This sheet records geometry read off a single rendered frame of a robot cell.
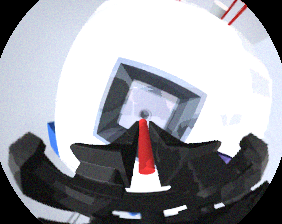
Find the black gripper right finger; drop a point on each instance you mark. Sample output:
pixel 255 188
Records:
pixel 170 154

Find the white square plate with hole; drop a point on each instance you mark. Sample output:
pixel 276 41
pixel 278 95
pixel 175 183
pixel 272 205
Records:
pixel 141 101

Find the red peg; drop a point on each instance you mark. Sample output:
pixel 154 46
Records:
pixel 145 155

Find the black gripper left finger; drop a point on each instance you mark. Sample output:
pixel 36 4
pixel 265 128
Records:
pixel 121 154

